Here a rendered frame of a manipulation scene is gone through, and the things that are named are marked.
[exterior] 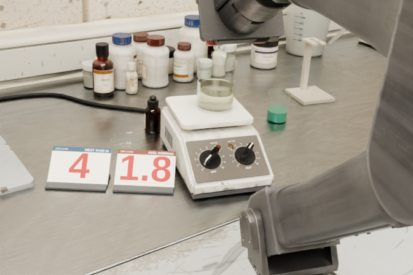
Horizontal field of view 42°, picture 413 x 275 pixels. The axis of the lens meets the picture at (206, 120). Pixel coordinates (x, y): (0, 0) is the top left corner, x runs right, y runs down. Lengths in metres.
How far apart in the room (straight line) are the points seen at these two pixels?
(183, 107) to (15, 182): 0.28
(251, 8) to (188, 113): 0.33
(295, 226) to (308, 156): 0.48
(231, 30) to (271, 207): 0.22
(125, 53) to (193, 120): 0.37
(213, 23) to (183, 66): 0.60
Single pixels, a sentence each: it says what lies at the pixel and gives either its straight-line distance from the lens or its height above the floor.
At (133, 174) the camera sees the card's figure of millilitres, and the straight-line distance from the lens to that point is 0.83.
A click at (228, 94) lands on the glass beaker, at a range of 0.86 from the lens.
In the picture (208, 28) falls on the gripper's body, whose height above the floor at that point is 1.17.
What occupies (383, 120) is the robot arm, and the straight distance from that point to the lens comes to 0.32.
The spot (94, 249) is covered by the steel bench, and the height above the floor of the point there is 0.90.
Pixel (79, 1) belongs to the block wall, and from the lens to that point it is 1.28.
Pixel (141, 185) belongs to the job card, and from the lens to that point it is 0.82.
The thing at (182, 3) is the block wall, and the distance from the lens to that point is 1.41.
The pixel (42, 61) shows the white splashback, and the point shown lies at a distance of 1.24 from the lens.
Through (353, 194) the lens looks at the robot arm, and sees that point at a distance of 0.40.
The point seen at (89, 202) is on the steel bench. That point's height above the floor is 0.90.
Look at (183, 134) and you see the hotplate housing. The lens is 0.83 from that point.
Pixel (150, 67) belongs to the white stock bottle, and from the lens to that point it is 1.19.
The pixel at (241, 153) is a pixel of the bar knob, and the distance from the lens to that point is 0.81.
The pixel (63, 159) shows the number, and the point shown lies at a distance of 0.86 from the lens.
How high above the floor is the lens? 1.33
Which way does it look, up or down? 24 degrees down
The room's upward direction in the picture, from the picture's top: 3 degrees clockwise
